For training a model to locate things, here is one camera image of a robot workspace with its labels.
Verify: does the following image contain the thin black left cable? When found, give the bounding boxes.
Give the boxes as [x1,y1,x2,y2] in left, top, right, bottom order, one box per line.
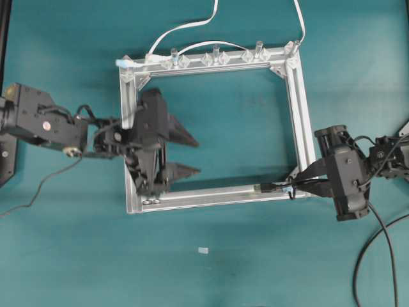
[0,155,84,220]

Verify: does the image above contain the white flat ethernet cable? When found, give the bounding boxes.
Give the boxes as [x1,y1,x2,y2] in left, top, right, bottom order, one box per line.
[145,0,220,65]

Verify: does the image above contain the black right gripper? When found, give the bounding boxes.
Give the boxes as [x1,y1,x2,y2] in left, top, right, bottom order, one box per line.
[287,125,369,221]

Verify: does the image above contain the metal standoff post three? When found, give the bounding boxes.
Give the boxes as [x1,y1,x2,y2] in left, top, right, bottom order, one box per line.
[171,48,179,68]

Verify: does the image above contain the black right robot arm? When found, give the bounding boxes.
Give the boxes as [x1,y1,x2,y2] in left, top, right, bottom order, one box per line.
[290,125,408,221]

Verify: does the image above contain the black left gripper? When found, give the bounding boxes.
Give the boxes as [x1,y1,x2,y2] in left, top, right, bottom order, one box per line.
[125,89,201,195]

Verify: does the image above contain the aluminium extrusion frame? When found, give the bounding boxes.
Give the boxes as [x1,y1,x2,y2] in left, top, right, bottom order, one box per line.
[116,42,316,214]

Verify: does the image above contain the metal standoff post one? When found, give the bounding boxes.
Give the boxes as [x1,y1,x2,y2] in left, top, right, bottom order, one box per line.
[254,40,263,60]

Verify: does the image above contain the black zip tie loop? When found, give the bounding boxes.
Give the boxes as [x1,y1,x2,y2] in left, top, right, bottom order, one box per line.
[282,185,297,200]

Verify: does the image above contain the metal standoff post four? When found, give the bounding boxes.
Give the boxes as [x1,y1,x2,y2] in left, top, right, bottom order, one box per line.
[290,40,301,57]

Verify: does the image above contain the metal standoff post two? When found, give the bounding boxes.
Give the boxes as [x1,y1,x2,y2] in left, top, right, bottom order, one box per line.
[212,44,220,65]

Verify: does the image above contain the black wire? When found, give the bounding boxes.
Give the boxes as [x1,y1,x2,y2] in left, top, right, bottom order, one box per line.
[260,181,409,307]

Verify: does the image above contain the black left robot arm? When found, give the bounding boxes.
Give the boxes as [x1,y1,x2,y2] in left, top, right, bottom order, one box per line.
[1,83,200,197]

